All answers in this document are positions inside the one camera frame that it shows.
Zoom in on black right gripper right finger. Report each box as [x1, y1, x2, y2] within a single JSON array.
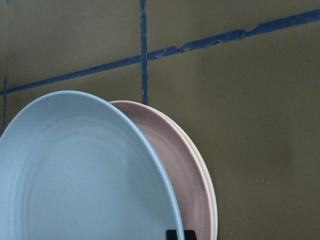
[[184, 229, 197, 240]]

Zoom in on pink plate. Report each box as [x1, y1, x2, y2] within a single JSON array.
[[111, 100, 211, 240]]

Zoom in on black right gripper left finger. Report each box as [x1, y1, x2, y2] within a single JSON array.
[[165, 229, 177, 240]]

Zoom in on cream plate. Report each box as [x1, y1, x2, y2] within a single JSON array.
[[159, 111, 219, 240]]

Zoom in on blue plate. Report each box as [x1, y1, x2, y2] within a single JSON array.
[[0, 90, 184, 240]]

